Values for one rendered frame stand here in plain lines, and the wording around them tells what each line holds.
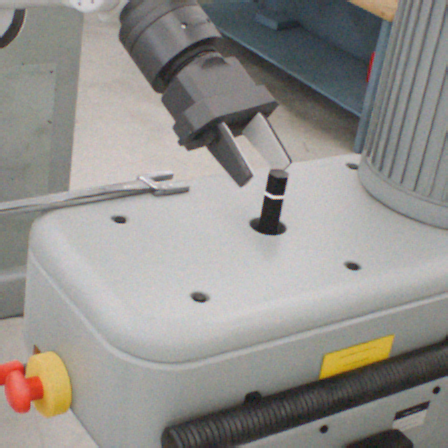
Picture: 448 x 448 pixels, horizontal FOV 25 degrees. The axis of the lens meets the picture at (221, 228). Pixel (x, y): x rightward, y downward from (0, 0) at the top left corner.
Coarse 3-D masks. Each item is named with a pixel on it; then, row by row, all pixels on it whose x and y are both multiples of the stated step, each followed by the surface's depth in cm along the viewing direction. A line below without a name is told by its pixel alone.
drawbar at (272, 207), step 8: (272, 176) 98; (280, 176) 98; (288, 176) 98; (272, 184) 98; (280, 184) 98; (272, 192) 98; (280, 192) 98; (264, 200) 99; (272, 200) 99; (280, 200) 99; (264, 208) 99; (272, 208) 99; (280, 208) 99; (264, 216) 100; (272, 216) 99; (264, 224) 100; (272, 224) 100; (264, 232) 100; (272, 232) 100
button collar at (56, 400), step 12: (36, 360) 94; (48, 360) 93; (60, 360) 93; (36, 372) 94; (48, 372) 92; (60, 372) 93; (48, 384) 92; (60, 384) 92; (48, 396) 93; (60, 396) 92; (36, 408) 96; (48, 408) 93; (60, 408) 93
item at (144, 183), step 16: (144, 176) 105; (160, 176) 106; (64, 192) 99; (80, 192) 100; (96, 192) 100; (112, 192) 101; (128, 192) 102; (144, 192) 103; (160, 192) 103; (176, 192) 104; (0, 208) 95; (16, 208) 95; (32, 208) 96; (48, 208) 97
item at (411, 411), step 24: (432, 384) 110; (360, 408) 105; (384, 408) 107; (408, 408) 109; (432, 408) 112; (288, 432) 100; (312, 432) 101; (336, 432) 104; (360, 432) 106; (384, 432) 109; (408, 432) 112
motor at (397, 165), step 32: (416, 0) 101; (416, 32) 101; (384, 64) 108; (416, 64) 101; (384, 96) 108; (416, 96) 103; (384, 128) 108; (416, 128) 104; (384, 160) 108; (416, 160) 105; (384, 192) 108; (416, 192) 106
